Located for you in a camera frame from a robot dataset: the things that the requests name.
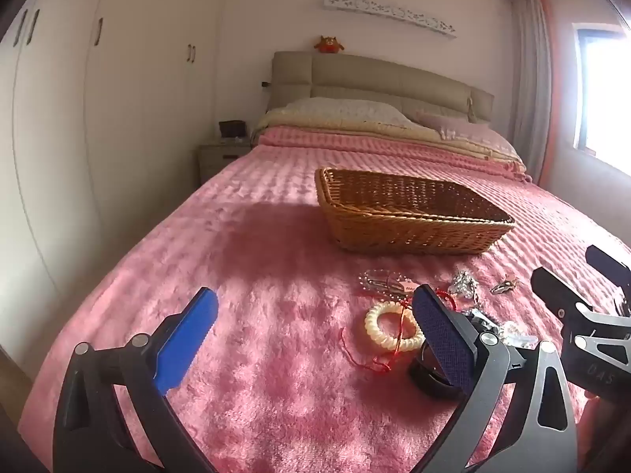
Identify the silver sparkly ornament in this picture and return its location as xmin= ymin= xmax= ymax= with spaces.
xmin=448 ymin=271 xmax=481 ymax=304

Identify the black band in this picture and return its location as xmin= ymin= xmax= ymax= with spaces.
xmin=409 ymin=340 xmax=467 ymax=399

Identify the beige padded headboard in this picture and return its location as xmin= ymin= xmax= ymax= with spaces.
xmin=266 ymin=50 xmax=495 ymax=124

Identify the silver snap hair clip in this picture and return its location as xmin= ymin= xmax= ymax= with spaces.
xmin=361 ymin=277 xmax=402 ymax=292

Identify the person's right hand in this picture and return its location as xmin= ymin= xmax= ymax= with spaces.
xmin=582 ymin=393 xmax=605 ymax=459

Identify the white wardrobe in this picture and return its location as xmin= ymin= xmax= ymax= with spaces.
xmin=0 ymin=0 xmax=222 ymax=370

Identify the red string bracelet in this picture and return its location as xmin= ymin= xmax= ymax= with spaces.
xmin=341 ymin=290 xmax=459 ymax=375

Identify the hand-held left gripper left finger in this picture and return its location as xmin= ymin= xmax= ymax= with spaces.
xmin=52 ymin=287 xmax=220 ymax=473

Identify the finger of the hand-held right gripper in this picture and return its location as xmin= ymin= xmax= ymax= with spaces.
xmin=585 ymin=244 xmax=631 ymax=316
xmin=531 ymin=266 xmax=599 ymax=338

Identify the orange curtain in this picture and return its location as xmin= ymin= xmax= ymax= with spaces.
xmin=537 ymin=0 xmax=568 ymax=188

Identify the white pillow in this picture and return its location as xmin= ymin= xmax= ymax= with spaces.
xmin=269 ymin=99 xmax=420 ymax=131

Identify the window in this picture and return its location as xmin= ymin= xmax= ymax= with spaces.
xmin=572 ymin=22 xmax=631 ymax=178

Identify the clear crystal bracelet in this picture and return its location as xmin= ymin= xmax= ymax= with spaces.
xmin=495 ymin=322 xmax=539 ymax=352

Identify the black sparkly hair accessory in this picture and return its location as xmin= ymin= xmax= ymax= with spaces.
xmin=467 ymin=307 xmax=502 ymax=332

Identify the pink fluffy blanket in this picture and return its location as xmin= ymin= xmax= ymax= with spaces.
xmin=17 ymin=125 xmax=631 ymax=473

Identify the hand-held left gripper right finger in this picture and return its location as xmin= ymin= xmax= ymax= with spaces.
xmin=410 ymin=283 xmax=579 ymax=473

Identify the cream folded quilt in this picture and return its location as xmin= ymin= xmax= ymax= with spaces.
xmin=252 ymin=108 xmax=526 ymax=166

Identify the orange plush toy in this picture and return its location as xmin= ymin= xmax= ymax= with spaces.
xmin=314 ymin=35 xmax=346 ymax=54

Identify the white carved wall decoration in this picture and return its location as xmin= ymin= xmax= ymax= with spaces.
xmin=323 ymin=0 xmax=458 ymax=39

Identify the grey curtain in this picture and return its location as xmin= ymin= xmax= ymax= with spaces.
xmin=508 ymin=0 xmax=550 ymax=168

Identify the pink pillow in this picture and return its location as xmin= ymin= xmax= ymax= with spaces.
xmin=419 ymin=112 xmax=518 ymax=156

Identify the cream spiral hair tie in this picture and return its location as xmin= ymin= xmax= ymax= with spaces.
xmin=365 ymin=302 xmax=426 ymax=354

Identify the beige nightstand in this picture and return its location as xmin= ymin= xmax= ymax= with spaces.
xmin=196 ymin=139 xmax=253 ymax=190

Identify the clear bead bracelet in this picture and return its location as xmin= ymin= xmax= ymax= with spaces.
xmin=359 ymin=268 xmax=412 ymax=302

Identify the brown wicker basket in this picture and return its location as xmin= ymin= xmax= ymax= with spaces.
xmin=314 ymin=166 xmax=516 ymax=256

